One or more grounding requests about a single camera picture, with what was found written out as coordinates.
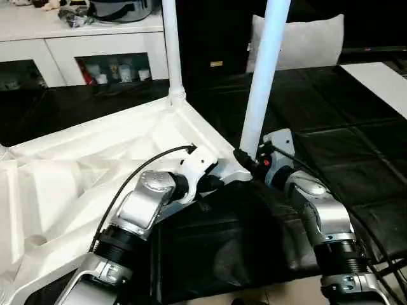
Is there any white plastic table top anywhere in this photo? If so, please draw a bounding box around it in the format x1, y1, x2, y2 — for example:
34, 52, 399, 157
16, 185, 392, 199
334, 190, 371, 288
0, 98, 252, 305

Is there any black work mat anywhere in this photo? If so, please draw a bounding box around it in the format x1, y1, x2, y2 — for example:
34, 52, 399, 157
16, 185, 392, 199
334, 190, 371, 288
0, 64, 407, 304

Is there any black cabinet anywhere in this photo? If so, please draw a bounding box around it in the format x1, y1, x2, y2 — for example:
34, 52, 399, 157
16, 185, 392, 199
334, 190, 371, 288
167, 0, 268, 90

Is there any grey cushion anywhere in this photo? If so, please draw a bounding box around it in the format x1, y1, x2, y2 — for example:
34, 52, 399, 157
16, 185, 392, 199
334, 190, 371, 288
246, 14, 345, 72

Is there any white board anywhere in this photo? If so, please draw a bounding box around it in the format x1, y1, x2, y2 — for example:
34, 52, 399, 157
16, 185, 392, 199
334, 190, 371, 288
340, 62, 407, 119

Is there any white cabinet with glass doors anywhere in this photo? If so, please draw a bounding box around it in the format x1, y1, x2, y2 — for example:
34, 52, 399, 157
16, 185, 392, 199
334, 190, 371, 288
0, 8, 170, 88

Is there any dark gear on cabinet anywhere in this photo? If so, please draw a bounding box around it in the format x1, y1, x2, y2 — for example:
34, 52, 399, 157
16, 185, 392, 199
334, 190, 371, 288
59, 0, 163, 27

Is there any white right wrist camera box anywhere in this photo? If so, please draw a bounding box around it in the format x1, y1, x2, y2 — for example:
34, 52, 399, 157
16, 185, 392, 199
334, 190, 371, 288
261, 129, 296, 167

